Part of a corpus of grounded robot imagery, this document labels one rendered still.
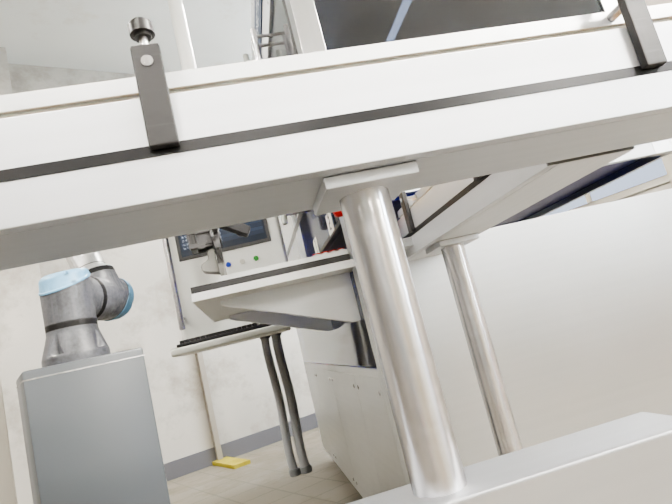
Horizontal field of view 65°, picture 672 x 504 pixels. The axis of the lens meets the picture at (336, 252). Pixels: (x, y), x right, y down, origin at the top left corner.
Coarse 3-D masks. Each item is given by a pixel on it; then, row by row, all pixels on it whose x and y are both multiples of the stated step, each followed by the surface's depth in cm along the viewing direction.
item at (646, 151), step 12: (252, 0) 210; (264, 0) 181; (600, 0) 156; (612, 0) 157; (252, 12) 218; (264, 12) 187; (252, 24) 226; (264, 24) 192; (264, 48) 205; (252, 60) 254; (648, 144) 149; (660, 144) 149; (624, 156) 147; (636, 156) 147; (648, 156) 150; (660, 156) 154; (624, 168) 169; (636, 168) 164; (600, 180) 180; (612, 180) 175; (408, 192) 135; (576, 192) 194; (588, 192) 188; (564, 204) 203; (300, 216) 206; (540, 216) 220; (336, 228) 143; (288, 252) 277
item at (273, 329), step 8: (264, 328) 199; (272, 328) 199; (280, 328) 199; (288, 328) 201; (232, 336) 198; (240, 336) 198; (248, 336) 198; (256, 336) 198; (264, 336) 215; (192, 344) 197; (200, 344) 197; (208, 344) 197; (216, 344) 197; (224, 344) 198; (176, 352) 196; (184, 352) 196; (192, 352) 197
